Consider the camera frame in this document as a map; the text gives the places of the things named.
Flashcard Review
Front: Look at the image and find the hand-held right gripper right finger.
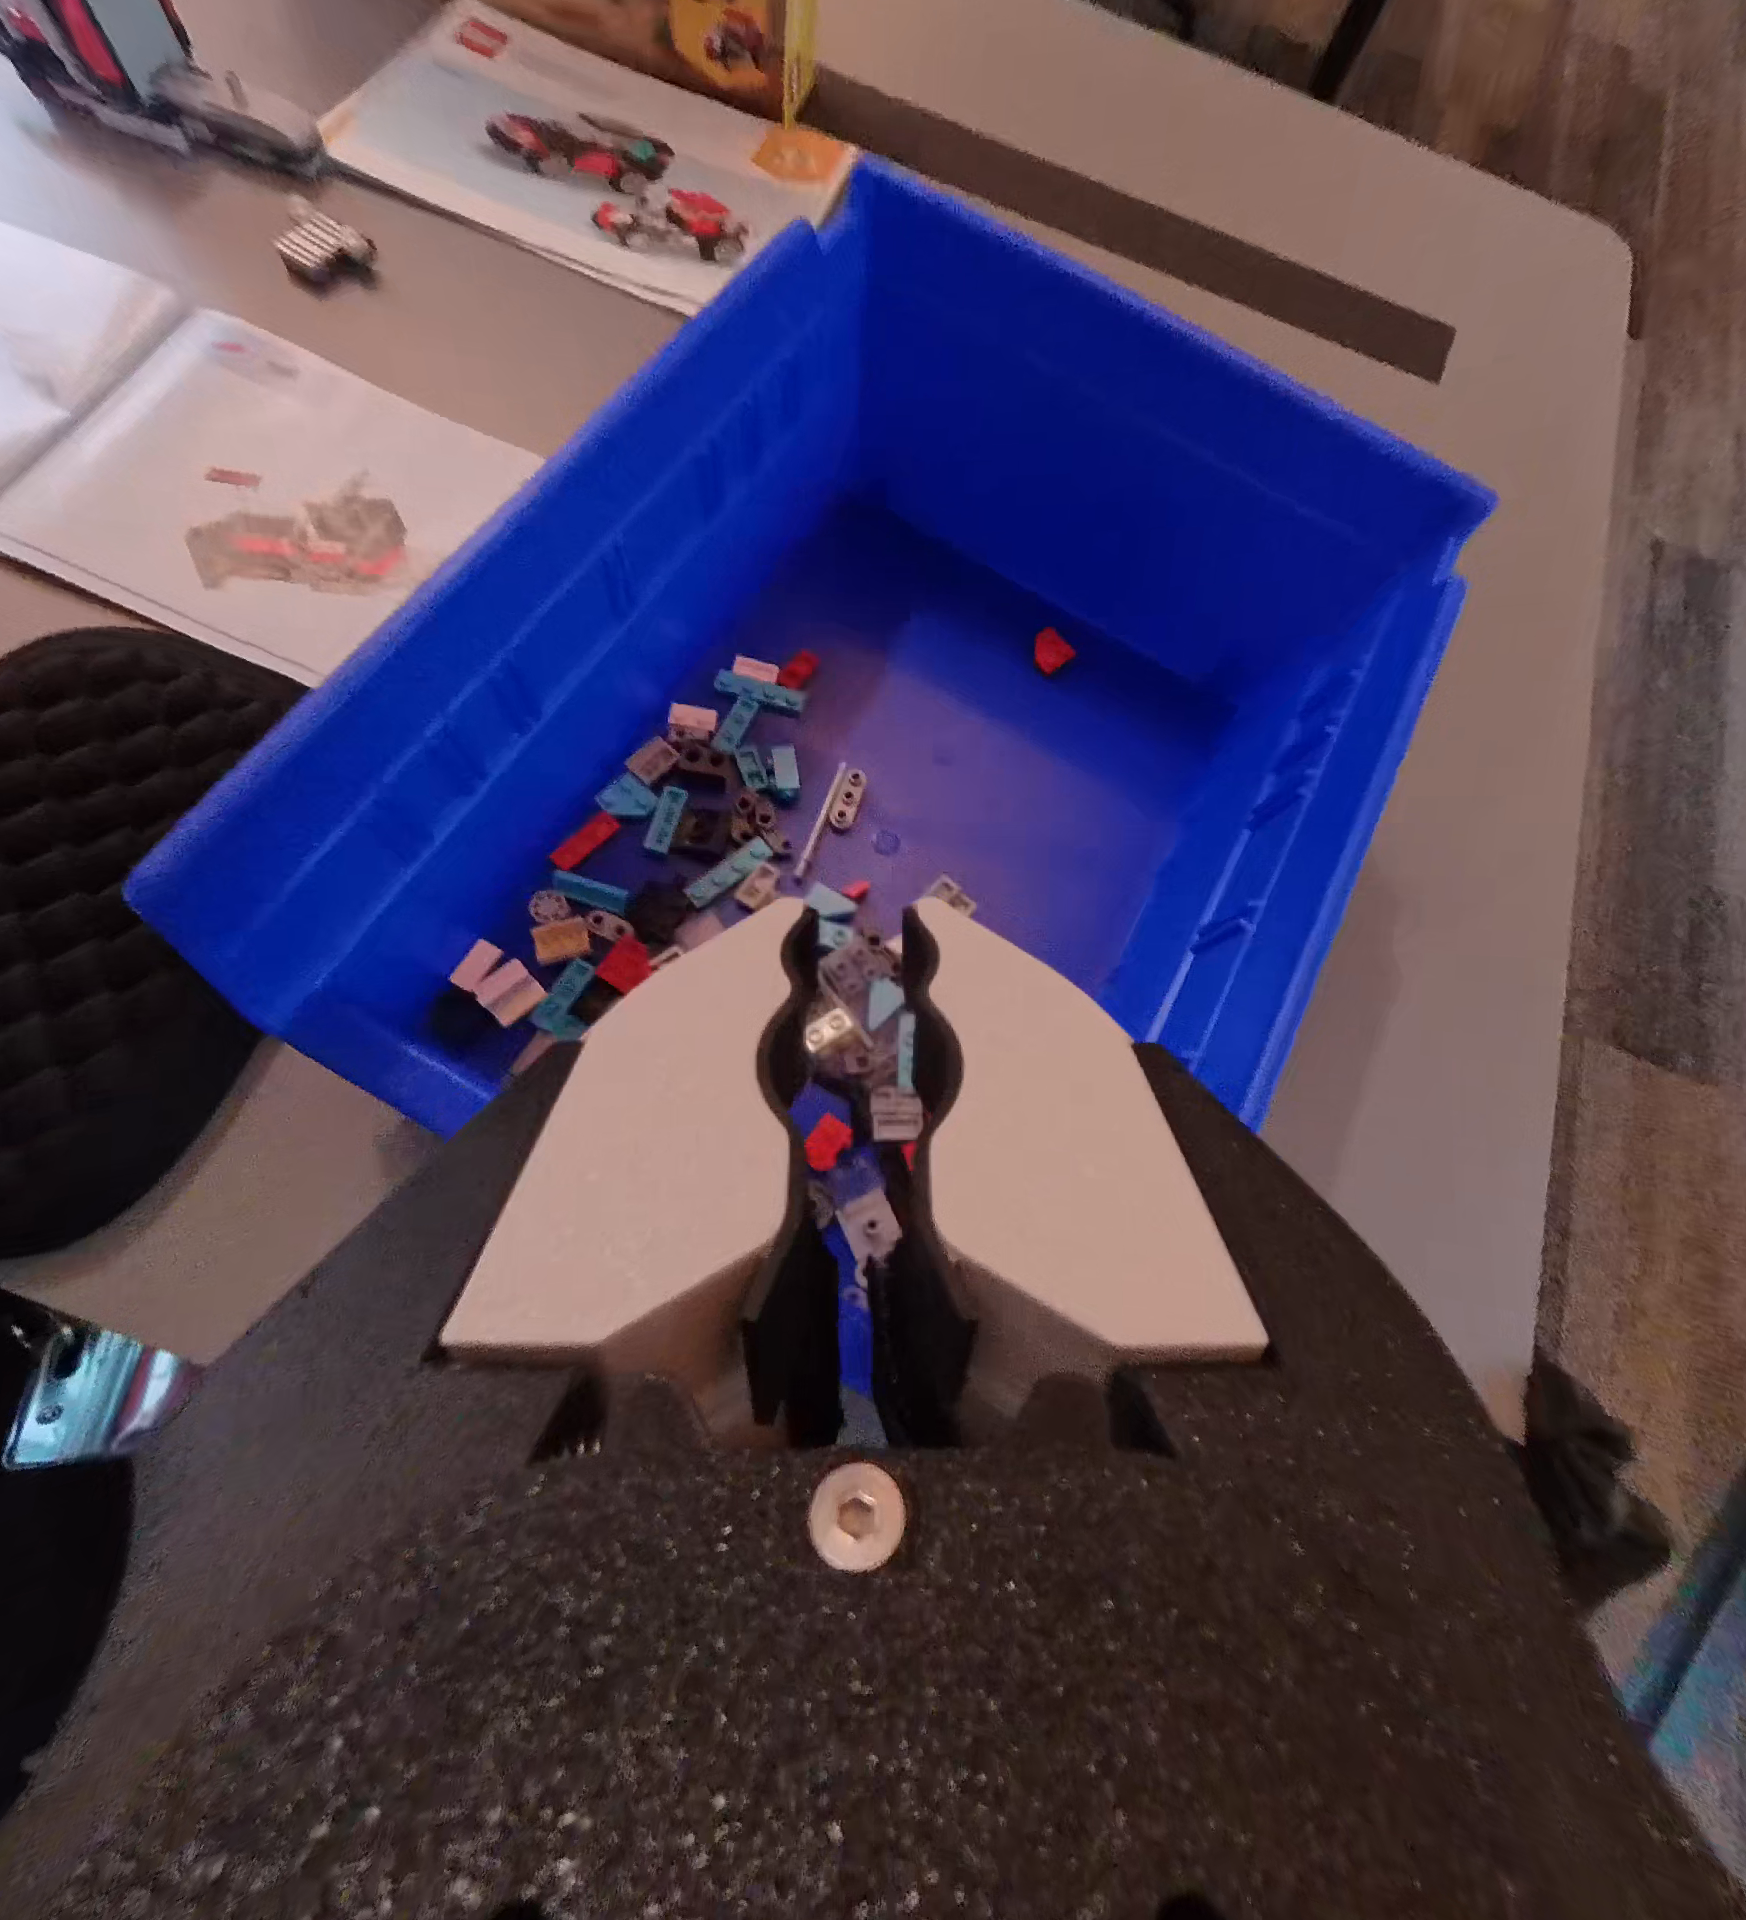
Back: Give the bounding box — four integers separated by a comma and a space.
873, 895, 1274, 1445

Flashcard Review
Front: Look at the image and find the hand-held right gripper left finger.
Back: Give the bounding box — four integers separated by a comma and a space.
434, 896, 833, 1442

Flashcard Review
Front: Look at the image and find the pile of small lego pieces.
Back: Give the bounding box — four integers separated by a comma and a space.
429, 645, 983, 1307

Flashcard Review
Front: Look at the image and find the blue plastic bin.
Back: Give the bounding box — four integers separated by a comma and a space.
122, 158, 1500, 1390

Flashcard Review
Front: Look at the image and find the lego instruction booklet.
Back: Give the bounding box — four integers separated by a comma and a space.
0, 187, 545, 687
317, 0, 860, 319

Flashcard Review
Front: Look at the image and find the small grey lego sub-assembly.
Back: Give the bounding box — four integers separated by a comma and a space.
273, 199, 380, 288

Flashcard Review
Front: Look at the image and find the closed lego instruction booklet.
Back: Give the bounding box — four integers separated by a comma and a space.
317, 0, 860, 319

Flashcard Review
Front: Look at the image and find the yellow lego set box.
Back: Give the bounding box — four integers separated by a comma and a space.
505, 0, 823, 124

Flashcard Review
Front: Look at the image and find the black and red lego truck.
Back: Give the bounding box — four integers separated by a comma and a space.
0, 0, 327, 179

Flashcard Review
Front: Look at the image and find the black quilted pad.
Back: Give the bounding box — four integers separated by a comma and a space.
0, 628, 307, 1264

